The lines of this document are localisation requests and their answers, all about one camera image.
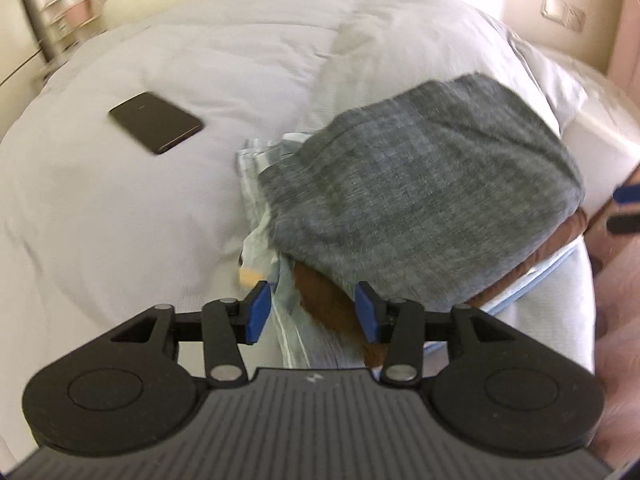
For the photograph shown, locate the white bed duvet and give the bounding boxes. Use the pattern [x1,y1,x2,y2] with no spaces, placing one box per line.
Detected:
[0,0,597,461]

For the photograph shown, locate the pink box on shelf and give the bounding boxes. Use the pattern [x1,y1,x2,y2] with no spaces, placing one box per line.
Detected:
[44,0,98,28]

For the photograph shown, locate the brown folded garment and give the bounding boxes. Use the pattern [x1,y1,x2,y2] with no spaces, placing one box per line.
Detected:
[292,208,588,367]

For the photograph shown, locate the blue striped folded garment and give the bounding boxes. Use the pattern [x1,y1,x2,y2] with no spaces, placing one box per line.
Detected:
[236,132,582,368]

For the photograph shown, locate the black smartphone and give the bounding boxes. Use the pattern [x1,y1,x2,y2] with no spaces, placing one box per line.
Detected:
[108,92,204,155]

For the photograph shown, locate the grey plaid shorts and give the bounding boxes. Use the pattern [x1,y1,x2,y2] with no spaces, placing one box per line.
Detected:
[258,74,585,311]

